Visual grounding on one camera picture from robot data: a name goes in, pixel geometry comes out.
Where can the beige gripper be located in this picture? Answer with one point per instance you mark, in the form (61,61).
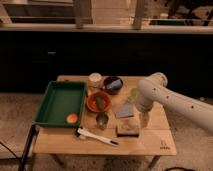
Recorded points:
(144,119)

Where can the grey blue towel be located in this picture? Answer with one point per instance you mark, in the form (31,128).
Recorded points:
(125,110)

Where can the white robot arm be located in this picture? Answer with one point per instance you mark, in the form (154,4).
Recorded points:
(153,88)

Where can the green translucent cup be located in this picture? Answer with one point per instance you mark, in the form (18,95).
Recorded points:
(133,95)

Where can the dark sponge block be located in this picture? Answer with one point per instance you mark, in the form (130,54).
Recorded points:
(126,130)

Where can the wooden folding table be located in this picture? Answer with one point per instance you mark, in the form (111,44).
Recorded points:
(154,140)

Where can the blue item in bowl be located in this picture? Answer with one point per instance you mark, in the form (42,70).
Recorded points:
(114,85)

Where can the small metal cup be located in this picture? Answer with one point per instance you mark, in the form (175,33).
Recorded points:
(102,120)

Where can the dark bowl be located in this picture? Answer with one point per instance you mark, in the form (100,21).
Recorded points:
(109,80)

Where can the green cucumber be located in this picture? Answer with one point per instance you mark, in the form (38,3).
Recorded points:
(99,104)

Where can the orange bowl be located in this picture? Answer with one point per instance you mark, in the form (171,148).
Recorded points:
(91,103)

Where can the white round container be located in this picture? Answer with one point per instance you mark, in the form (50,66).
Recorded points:
(95,80)

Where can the white dish brush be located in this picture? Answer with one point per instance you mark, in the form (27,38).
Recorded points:
(86,133)

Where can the orange round fruit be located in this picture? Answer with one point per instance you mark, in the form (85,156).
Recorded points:
(72,118)

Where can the green plastic tray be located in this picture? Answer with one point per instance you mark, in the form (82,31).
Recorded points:
(59,100)

